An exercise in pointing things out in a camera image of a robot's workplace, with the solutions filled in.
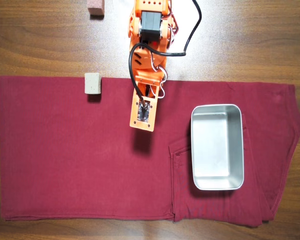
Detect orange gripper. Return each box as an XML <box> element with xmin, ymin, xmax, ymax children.
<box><xmin>134</xmin><ymin>70</ymin><xmax>165</xmax><ymax>100</ymax></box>

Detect beige speckled cube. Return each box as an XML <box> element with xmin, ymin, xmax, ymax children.
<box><xmin>84</xmin><ymin>72</ymin><xmax>102</xmax><ymax>95</ymax></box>

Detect reddish brown block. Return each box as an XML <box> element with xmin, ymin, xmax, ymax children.
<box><xmin>87</xmin><ymin>0</ymin><xmax>106</xmax><ymax>17</ymax></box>

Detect rectangular metal tray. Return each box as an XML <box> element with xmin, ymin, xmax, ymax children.
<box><xmin>190</xmin><ymin>103</ymin><xmax>245</xmax><ymax>191</ymax></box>

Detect maroon cloth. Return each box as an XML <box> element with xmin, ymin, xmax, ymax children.
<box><xmin>0</xmin><ymin>75</ymin><xmax>300</xmax><ymax>228</ymax></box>

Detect white red servo wires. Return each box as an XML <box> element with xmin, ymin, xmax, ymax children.
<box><xmin>150</xmin><ymin>51</ymin><xmax>169</xmax><ymax>100</ymax></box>
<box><xmin>166</xmin><ymin>0</ymin><xmax>181</xmax><ymax>49</ymax></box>

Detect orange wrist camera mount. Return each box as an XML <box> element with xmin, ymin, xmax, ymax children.
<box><xmin>129</xmin><ymin>92</ymin><xmax>159</xmax><ymax>133</ymax></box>

